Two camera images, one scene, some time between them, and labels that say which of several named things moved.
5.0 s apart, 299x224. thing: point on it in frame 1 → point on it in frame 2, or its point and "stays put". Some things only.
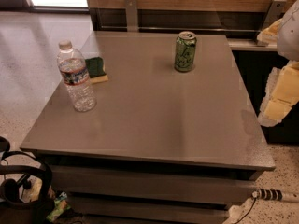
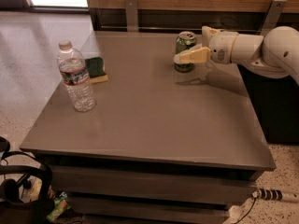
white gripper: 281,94 → 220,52
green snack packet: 61,206 stays put
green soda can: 185,50 stays put
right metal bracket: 276,12 stays put
